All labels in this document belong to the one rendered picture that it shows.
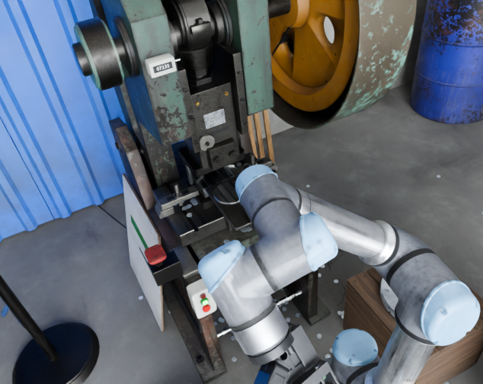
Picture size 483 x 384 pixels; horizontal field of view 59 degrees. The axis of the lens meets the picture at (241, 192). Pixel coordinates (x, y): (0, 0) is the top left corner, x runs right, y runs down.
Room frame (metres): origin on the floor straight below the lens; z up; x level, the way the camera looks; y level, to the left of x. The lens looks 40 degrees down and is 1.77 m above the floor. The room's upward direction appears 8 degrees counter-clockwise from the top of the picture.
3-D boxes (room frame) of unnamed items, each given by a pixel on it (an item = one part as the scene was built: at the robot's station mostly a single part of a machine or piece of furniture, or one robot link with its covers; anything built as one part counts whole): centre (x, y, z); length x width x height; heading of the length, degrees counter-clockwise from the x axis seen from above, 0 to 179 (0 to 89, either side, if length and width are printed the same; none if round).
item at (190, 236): (1.29, 0.09, 0.68); 0.45 x 0.30 x 0.06; 113
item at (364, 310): (0.93, -0.62, 0.18); 0.40 x 0.38 x 0.35; 21
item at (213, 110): (1.25, 0.07, 1.04); 0.17 x 0.15 x 0.30; 23
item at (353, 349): (0.59, -0.25, 0.62); 0.13 x 0.12 x 0.14; 14
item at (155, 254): (0.95, 0.30, 0.72); 0.07 x 0.06 x 0.08; 23
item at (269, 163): (1.35, -0.07, 0.76); 0.17 x 0.06 x 0.10; 113
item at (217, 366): (1.31, 0.39, 0.45); 0.92 x 0.12 x 0.90; 23
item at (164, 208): (1.22, 0.24, 0.76); 0.17 x 0.06 x 0.10; 113
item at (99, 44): (1.21, 0.32, 1.31); 0.22 x 0.12 x 0.22; 23
